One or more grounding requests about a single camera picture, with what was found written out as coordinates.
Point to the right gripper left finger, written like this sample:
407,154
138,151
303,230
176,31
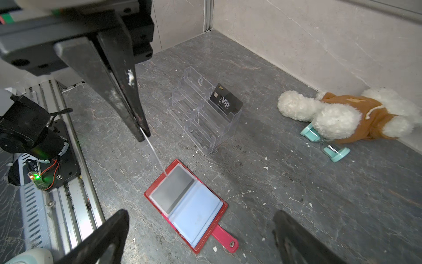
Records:
105,245

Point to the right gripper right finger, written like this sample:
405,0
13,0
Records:
297,245

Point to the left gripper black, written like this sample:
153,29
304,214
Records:
123,29

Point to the red leather card holder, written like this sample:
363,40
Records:
197,216

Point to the black VIP credit card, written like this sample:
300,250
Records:
225,100

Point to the clear acrylic organizer tray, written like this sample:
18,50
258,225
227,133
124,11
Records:
207,126

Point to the grey card in holder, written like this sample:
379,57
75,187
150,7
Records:
170,191

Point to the white round timer device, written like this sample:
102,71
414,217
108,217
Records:
33,256

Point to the teal small dumbbell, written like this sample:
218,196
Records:
331,149

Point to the white teddy bear orange shirt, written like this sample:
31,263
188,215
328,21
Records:
378,113

